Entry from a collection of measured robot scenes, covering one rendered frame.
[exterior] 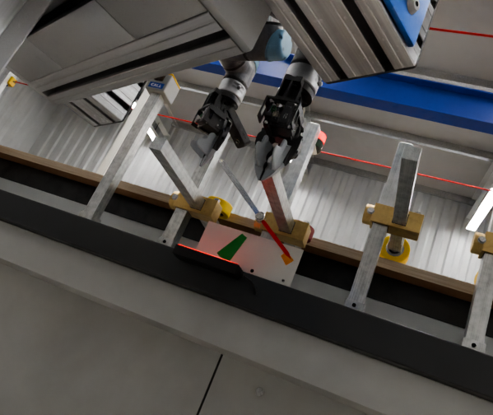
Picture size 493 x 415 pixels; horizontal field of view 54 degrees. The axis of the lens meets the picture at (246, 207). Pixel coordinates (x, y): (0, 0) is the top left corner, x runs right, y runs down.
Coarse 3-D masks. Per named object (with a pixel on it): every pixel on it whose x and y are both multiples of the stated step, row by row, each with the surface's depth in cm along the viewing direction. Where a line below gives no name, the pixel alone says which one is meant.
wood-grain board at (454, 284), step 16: (16, 160) 174; (32, 160) 169; (48, 160) 167; (64, 176) 169; (80, 176) 161; (96, 176) 159; (128, 192) 155; (144, 192) 152; (160, 192) 151; (224, 224) 146; (240, 224) 140; (320, 240) 133; (336, 256) 132; (352, 256) 129; (384, 272) 128; (400, 272) 124; (416, 272) 124; (432, 288) 125; (448, 288) 121; (464, 288) 119
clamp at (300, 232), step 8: (272, 216) 120; (256, 224) 121; (272, 224) 119; (296, 224) 118; (304, 224) 118; (280, 232) 118; (296, 232) 117; (304, 232) 117; (280, 240) 122; (288, 240) 120; (296, 240) 117; (304, 240) 117
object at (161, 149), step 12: (156, 144) 101; (168, 144) 103; (156, 156) 104; (168, 156) 104; (168, 168) 108; (180, 168) 110; (180, 180) 112; (192, 180) 117; (180, 192) 119; (192, 192) 119; (192, 204) 124
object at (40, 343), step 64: (64, 192) 167; (320, 256) 137; (0, 320) 149; (64, 320) 145; (128, 320) 140; (448, 320) 122; (0, 384) 140; (64, 384) 136; (128, 384) 132; (192, 384) 129; (256, 384) 125
